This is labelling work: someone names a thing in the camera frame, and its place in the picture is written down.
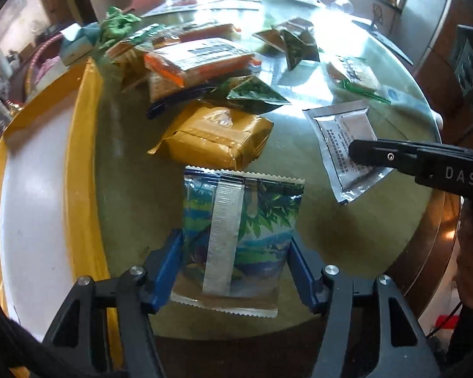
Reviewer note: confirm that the printed paper placemat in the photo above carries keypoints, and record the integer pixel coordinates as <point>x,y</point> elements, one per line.
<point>180,6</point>

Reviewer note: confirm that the silver foil sachet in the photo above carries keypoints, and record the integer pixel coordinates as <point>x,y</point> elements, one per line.
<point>336,127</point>

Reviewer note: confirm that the orange cracker pack front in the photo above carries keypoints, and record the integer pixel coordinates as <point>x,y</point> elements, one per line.
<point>199,59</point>

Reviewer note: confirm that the green crumpled plastic bag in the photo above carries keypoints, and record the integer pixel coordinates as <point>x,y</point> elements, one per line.
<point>116,26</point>

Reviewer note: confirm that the blue green leaf snack pouch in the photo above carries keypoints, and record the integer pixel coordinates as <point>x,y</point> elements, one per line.
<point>237,230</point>

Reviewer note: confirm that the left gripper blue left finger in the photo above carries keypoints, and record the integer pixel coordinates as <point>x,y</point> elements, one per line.
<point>162,267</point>

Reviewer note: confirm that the yellow rimmed white tray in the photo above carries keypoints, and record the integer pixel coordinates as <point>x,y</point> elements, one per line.
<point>51,256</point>

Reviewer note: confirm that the pink hula hoop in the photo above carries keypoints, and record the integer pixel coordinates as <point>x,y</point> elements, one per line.
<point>46,50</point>

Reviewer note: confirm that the gold foil snack brick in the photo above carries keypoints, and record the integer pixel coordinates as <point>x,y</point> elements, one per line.
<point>214,137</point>

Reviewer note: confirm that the orange cracker pack rear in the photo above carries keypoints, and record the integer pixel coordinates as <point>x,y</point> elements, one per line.
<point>194,31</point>

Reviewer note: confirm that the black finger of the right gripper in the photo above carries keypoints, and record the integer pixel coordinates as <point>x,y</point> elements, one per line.
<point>411,158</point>

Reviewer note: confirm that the orange cracker pack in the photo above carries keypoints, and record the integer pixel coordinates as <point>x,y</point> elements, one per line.
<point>199,59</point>
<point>194,31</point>

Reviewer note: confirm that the blue Hokkaido cracker pack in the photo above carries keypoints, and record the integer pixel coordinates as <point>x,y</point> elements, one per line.
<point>163,93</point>

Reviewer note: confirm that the round cracker green wrapper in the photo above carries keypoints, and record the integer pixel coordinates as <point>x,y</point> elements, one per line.
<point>355,76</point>

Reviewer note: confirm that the blue white tissue box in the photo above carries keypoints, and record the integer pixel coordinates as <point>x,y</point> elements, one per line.
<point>78,41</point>

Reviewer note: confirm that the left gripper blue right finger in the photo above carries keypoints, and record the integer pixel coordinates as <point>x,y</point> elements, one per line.
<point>306,268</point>

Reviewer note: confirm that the green triangular snack pack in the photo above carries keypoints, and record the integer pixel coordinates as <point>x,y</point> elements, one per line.
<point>246,93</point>

